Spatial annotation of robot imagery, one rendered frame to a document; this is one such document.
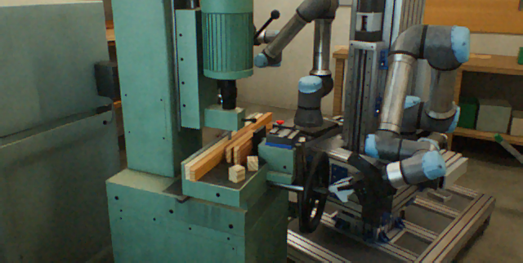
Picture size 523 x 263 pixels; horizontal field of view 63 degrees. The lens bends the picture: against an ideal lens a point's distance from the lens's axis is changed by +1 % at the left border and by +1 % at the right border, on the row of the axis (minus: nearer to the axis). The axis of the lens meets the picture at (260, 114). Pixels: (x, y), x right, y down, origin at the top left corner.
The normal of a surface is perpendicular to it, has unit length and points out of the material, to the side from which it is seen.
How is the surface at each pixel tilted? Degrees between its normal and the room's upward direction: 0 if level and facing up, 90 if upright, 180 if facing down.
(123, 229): 90
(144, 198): 90
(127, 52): 90
